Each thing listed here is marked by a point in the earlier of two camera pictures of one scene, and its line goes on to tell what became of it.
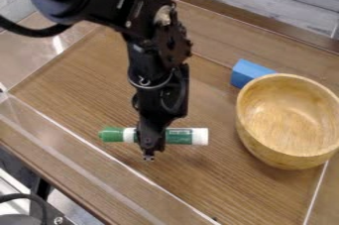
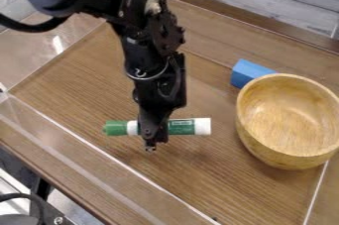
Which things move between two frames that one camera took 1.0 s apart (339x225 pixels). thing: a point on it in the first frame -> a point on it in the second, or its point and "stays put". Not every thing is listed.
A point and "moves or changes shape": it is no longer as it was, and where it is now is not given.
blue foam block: (247, 71) stays put
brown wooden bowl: (287, 120) stays put
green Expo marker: (186, 136) moves or changes shape
